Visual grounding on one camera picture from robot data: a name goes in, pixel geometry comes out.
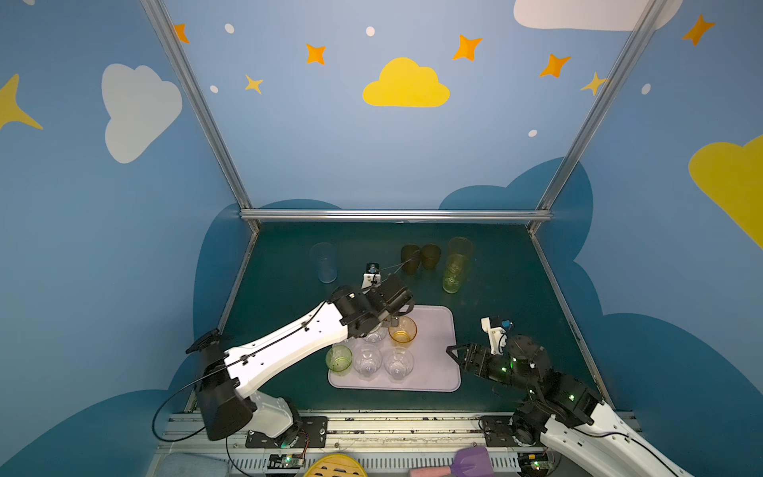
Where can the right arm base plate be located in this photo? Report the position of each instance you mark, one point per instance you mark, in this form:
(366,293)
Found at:
(508,431)

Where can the tall yellow cup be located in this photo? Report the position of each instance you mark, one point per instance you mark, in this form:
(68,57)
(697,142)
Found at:
(460,247)

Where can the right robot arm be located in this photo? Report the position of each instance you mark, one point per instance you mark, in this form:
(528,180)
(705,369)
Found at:
(608,447)

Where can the small green cup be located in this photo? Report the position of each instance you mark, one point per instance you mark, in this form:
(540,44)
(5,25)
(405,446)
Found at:
(339,359)

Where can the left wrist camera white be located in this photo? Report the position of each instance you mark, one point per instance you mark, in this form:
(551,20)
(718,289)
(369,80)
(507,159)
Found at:
(372,276)

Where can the yellow round lid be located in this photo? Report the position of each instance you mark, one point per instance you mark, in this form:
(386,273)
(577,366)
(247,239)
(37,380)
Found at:
(336,465)

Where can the tall blue textured cup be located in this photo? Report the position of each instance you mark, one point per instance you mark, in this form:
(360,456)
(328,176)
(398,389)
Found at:
(323,257)

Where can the pink plastic tray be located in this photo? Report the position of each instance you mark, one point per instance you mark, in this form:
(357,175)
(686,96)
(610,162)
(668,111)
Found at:
(434,371)

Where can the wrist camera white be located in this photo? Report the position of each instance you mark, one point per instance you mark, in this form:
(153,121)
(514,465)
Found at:
(372,276)
(497,330)

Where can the brown textured cup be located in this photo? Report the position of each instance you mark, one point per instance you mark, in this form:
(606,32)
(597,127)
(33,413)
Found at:
(430,254)
(410,258)

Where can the tall green cup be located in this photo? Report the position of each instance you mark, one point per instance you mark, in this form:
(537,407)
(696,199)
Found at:
(455,274)

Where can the yellow transparent cup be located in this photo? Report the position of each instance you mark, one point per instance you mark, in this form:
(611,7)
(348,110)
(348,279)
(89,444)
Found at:
(405,332)

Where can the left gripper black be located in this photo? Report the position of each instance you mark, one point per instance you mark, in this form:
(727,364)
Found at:
(393,295)

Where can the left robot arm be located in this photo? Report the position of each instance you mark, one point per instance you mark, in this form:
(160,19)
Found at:
(228,392)

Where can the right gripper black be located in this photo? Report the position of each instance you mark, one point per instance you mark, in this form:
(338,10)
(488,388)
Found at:
(479,360)

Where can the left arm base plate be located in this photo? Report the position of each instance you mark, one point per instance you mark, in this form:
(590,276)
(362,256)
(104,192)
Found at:
(310,431)

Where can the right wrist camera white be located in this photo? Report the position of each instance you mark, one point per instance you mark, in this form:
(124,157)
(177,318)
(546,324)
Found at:
(497,330)

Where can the clear faceted glass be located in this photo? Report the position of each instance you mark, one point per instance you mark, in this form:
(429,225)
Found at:
(399,363)
(378,335)
(368,360)

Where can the clear faceted glass back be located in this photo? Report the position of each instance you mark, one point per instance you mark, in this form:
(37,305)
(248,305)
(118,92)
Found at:
(378,335)

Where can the purple toy shovel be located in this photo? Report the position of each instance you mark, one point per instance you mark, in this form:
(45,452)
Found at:
(468,462)

